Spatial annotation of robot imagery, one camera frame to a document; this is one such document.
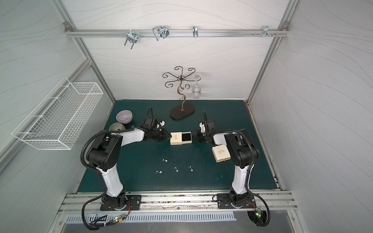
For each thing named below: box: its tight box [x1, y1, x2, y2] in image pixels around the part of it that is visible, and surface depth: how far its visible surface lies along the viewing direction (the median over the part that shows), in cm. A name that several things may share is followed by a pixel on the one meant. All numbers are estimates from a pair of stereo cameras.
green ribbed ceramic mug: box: [108, 121, 126, 132], surface depth 100 cm
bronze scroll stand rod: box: [176, 75, 187, 111], surface depth 93 cm
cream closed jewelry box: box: [211, 144, 232, 163], surface depth 90 cm
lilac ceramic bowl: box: [115, 109, 134, 125], surface depth 107 cm
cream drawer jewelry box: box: [169, 131, 192, 146], surface depth 97 cm
